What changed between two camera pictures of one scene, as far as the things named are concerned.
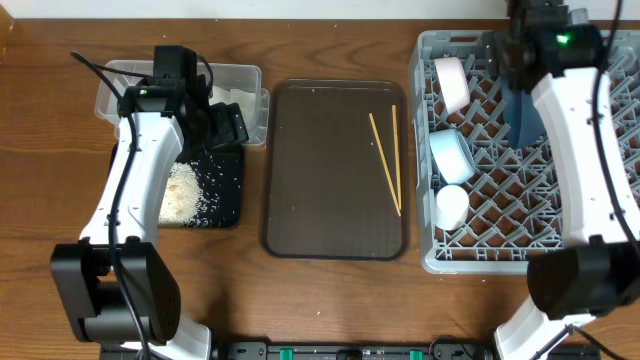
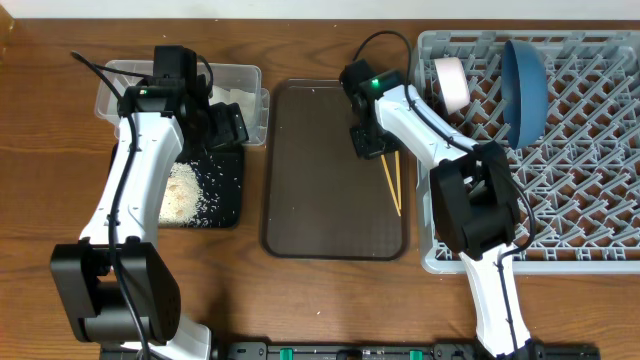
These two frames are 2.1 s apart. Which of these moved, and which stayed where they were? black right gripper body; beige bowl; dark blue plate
Moved: black right gripper body
Stayed: dark blue plate; beige bowl
